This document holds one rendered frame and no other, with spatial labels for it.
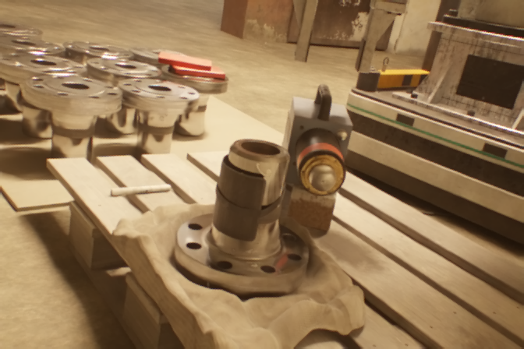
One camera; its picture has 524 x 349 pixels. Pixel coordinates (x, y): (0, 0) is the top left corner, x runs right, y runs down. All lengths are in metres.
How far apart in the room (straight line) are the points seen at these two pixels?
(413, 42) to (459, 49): 4.58
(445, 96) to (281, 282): 1.30
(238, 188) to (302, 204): 0.35
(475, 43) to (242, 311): 1.43
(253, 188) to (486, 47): 1.29
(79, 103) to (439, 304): 1.09
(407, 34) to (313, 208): 5.38
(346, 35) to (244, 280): 5.26
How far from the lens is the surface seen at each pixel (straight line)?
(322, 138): 1.25
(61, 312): 1.25
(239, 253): 1.07
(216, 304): 0.98
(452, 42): 2.19
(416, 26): 6.72
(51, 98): 1.75
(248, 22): 5.45
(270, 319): 0.99
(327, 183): 1.14
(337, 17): 6.03
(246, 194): 1.02
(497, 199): 1.95
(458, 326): 1.17
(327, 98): 1.33
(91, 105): 1.74
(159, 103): 1.85
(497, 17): 2.15
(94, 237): 1.30
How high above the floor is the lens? 0.71
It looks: 19 degrees down
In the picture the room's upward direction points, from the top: 11 degrees clockwise
